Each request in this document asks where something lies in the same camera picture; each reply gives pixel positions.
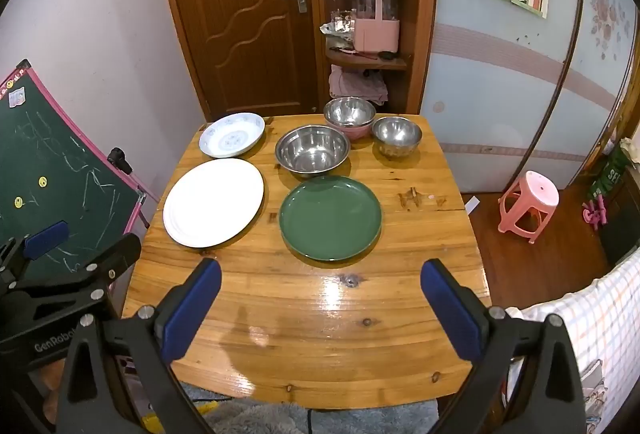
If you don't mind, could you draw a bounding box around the checkered white cloth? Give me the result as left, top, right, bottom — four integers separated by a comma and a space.
505, 247, 640, 434

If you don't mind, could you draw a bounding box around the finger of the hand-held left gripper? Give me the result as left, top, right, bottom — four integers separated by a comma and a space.
10, 233, 142, 299
0, 220, 71, 287

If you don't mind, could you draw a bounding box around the medium steel bowl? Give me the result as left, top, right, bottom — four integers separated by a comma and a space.
323, 97, 377, 129

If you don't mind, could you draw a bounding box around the small steel bowl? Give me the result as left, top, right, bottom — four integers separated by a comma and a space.
371, 115, 423, 159

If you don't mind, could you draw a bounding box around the black easel knob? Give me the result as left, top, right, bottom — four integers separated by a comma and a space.
107, 147, 133, 175

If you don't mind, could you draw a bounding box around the dark green plate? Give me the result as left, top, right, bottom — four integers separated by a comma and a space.
278, 175, 383, 263

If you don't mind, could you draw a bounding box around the pink bowl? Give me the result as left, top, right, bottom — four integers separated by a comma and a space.
327, 117, 375, 142

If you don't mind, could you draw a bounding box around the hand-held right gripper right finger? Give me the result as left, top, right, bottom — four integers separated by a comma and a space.
420, 258, 587, 434

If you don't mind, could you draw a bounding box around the large steel bowl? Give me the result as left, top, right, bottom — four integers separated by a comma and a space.
274, 125, 351, 179

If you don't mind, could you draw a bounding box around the wooden corner shelf unit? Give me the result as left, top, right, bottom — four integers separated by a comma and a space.
312, 0, 440, 115

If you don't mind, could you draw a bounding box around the pink plastic stool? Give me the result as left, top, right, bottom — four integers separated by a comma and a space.
498, 171, 560, 245

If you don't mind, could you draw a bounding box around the brown wooden door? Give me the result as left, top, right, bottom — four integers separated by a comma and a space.
156, 0, 321, 122

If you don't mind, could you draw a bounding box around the green chalkboard pink frame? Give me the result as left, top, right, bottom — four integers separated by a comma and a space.
0, 59, 161, 285

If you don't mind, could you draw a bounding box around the pale blue flowered wardrobe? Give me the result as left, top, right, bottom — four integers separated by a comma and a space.
420, 0, 640, 195

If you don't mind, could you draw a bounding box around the large white plate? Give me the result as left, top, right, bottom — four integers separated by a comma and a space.
163, 158, 265, 249

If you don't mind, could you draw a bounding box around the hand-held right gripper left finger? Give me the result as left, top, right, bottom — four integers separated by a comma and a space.
55, 258, 222, 434

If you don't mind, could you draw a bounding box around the pink basket with handle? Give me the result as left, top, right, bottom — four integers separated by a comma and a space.
351, 0, 401, 54

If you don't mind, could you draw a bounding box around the green bag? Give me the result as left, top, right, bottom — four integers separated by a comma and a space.
590, 147, 633, 195

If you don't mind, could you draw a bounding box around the blue patterned white plate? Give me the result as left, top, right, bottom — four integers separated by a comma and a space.
199, 112, 266, 159

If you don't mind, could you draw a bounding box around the pink folded cloth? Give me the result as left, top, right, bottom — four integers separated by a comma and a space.
328, 64, 389, 105

